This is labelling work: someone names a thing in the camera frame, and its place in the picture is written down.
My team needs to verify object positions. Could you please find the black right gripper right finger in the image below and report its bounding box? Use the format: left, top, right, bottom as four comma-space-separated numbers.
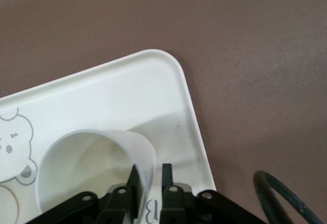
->
158, 163, 195, 224

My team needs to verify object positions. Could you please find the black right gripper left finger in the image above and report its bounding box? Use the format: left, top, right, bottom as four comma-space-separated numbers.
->
96, 164, 143, 224

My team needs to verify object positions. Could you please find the white plastic cup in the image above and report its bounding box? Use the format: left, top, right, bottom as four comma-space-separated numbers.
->
0, 185, 19, 222
35, 129, 158, 224

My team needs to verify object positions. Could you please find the cream tray with bear print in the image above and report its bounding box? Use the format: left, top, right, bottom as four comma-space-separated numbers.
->
0, 49, 217, 224

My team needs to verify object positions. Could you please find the brown table mat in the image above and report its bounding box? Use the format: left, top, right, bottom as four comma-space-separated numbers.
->
0, 0, 327, 224

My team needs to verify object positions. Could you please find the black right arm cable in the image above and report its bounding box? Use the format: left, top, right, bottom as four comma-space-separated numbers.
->
252, 170, 324, 224

